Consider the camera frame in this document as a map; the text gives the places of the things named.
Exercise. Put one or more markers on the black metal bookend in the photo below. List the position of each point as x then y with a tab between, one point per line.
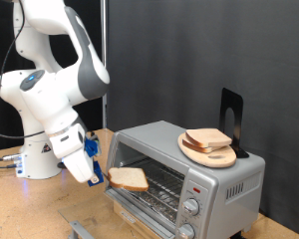
237	109

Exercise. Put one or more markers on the silver oven knob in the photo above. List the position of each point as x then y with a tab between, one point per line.
191	206
186	231

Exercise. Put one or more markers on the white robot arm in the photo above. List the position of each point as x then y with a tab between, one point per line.
50	96

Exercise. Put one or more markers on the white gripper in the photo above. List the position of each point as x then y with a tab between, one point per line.
78	166

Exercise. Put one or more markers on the silver toaster oven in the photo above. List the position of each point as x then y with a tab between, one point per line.
229	179

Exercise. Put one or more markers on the black spatula with blue block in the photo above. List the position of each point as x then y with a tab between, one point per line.
98	169

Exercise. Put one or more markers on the foil-lined oven tray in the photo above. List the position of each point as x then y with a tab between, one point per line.
156	207

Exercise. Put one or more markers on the red oven indicator light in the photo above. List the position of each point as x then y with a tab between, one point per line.
197	190

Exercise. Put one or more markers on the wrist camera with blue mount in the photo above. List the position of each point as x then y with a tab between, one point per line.
91	147

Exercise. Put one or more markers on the metal pole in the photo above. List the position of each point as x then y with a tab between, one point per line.
104	33

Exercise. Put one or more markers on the white bread slice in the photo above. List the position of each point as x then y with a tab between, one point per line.
128	177
207	136
194	147

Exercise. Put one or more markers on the round wooden board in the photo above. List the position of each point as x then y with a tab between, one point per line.
219	159

